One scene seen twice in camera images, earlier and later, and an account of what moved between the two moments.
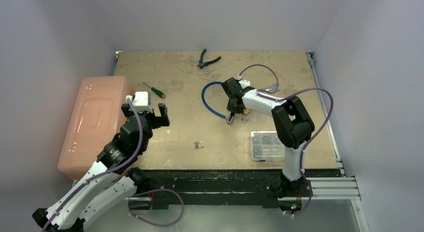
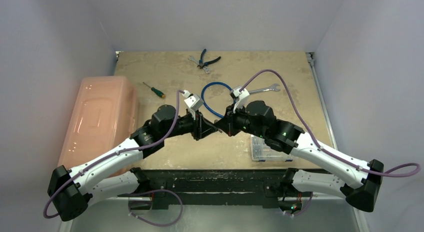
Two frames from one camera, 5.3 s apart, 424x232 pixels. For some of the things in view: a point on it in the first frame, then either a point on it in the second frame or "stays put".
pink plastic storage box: (94, 121) stays put
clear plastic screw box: (266, 146) stays put
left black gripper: (158, 121) -> (207, 128)
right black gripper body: (234, 102) -> (230, 121)
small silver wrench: (207, 70) stays put
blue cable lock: (229, 119) stays put
